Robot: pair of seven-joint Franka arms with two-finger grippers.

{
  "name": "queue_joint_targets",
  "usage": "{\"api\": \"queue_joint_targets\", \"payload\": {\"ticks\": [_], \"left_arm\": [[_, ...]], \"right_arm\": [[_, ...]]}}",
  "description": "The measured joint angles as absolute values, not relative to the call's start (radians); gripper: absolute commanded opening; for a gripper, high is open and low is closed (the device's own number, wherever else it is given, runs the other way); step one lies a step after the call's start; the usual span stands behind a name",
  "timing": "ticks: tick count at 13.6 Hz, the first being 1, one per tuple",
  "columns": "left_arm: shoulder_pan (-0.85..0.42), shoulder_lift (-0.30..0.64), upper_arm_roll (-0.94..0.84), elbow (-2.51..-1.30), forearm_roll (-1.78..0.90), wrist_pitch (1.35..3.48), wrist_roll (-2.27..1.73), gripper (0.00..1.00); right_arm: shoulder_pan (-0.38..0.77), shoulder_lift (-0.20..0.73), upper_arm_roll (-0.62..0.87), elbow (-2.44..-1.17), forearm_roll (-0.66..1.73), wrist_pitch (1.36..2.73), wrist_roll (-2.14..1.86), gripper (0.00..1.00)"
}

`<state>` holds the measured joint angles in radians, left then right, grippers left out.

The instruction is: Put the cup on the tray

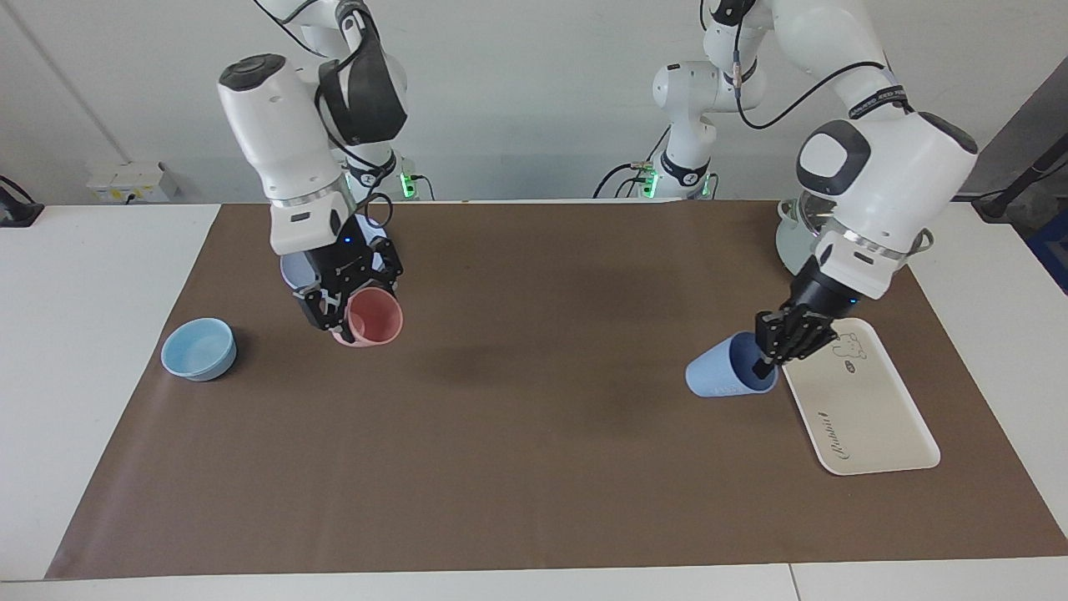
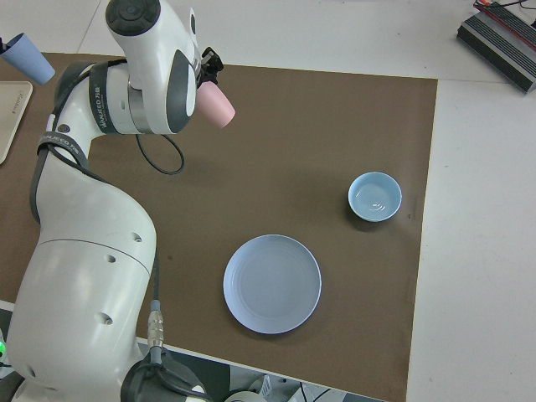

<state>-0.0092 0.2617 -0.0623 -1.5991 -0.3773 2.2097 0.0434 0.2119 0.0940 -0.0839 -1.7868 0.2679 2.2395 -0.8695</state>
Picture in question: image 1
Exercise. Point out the black camera stand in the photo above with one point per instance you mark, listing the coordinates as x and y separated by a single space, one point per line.
1014 188

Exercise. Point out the pale green cooking pot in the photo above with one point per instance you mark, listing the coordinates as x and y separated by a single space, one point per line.
788 246

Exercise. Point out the white power strip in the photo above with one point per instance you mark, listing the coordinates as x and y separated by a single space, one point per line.
133 179

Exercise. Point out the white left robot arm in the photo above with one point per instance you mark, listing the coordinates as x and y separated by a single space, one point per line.
893 184

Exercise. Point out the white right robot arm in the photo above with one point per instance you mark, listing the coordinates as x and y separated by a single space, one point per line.
275 125

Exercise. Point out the blue box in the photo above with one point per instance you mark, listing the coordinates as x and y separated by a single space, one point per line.
1053 250

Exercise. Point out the brown table mat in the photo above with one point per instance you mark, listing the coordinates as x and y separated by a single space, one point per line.
542 417

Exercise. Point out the black table clamp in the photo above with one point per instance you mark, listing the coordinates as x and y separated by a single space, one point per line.
17 213

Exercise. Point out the pink plastic cup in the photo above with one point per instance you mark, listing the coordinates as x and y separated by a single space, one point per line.
375 321

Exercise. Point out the light blue bowl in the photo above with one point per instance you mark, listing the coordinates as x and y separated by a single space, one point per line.
198 349

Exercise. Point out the cream rabbit print tray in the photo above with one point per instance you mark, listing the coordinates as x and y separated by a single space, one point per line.
868 417

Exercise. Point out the blue plastic cup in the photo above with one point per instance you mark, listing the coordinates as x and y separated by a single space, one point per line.
717 371

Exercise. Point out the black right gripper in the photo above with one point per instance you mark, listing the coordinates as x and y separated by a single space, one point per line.
342 263

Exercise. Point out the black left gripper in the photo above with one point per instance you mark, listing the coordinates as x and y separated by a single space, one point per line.
822 292

